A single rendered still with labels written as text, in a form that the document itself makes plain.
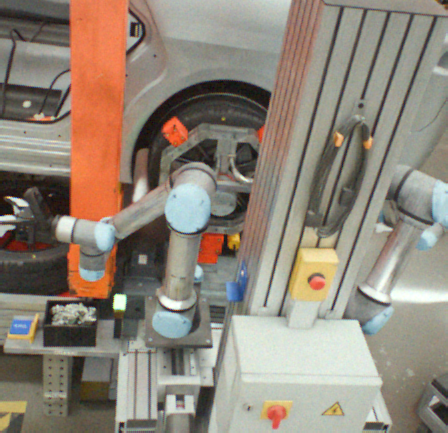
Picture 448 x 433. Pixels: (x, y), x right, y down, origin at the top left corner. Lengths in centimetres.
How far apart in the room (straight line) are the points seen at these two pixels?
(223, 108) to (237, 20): 38
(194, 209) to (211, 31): 110
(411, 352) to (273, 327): 198
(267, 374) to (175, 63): 148
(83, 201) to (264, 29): 97
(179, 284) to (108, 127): 64
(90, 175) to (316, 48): 122
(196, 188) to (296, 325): 43
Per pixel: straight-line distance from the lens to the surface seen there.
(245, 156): 293
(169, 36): 256
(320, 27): 122
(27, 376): 305
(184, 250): 171
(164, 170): 272
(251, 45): 258
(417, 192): 198
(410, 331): 364
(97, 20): 200
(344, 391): 156
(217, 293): 325
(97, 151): 220
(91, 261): 184
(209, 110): 268
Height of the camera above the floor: 235
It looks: 35 degrees down
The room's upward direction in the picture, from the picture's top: 10 degrees clockwise
